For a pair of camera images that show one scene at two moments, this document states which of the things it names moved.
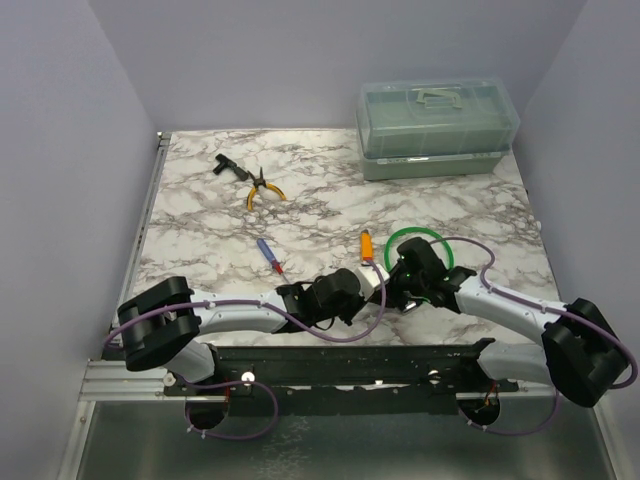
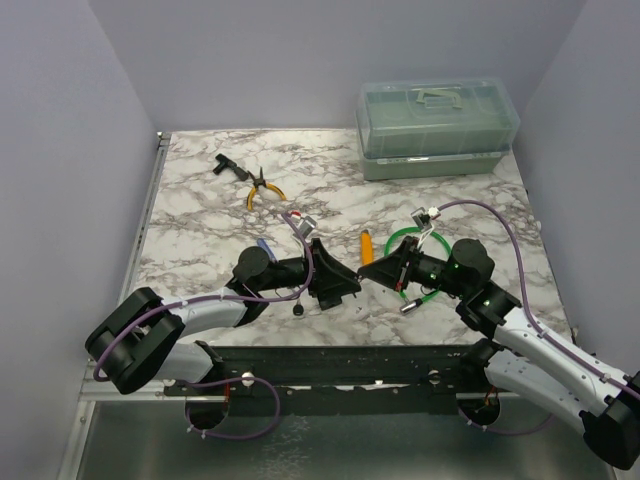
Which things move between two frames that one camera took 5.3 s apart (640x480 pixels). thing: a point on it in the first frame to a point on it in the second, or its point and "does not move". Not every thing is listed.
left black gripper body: (345, 313) to (311, 285)
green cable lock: (409, 229) does not move
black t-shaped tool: (224, 162) does not move
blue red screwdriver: (268, 254) does not move
